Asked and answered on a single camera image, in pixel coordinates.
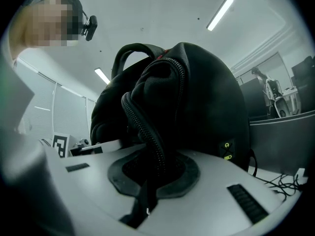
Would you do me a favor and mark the tangle of black cables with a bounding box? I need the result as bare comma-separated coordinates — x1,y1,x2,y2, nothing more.
255,173,309,203

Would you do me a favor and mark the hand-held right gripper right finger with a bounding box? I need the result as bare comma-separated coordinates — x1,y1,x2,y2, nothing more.
136,149,297,236

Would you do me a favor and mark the person's head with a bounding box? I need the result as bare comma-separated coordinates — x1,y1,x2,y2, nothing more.
8,0,86,59

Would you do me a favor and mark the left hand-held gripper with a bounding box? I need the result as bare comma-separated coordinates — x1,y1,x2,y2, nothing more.
38,132,124,158

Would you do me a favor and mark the ceiling light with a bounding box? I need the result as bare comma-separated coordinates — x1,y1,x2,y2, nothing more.
206,0,238,32
94,67,111,86

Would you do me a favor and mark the black head-worn camera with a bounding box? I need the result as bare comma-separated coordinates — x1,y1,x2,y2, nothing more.
79,8,98,42

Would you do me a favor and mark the black monitor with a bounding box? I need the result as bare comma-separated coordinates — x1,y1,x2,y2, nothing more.
239,77,269,122

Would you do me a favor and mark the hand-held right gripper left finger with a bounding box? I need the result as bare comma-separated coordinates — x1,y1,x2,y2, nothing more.
44,144,158,236

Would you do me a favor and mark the long white desk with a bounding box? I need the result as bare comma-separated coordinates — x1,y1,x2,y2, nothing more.
281,87,301,116

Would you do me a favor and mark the person's grey shirt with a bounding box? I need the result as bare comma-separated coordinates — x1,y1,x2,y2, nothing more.
0,44,35,135

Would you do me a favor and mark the black backpack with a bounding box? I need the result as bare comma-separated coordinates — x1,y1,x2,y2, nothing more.
90,42,258,196

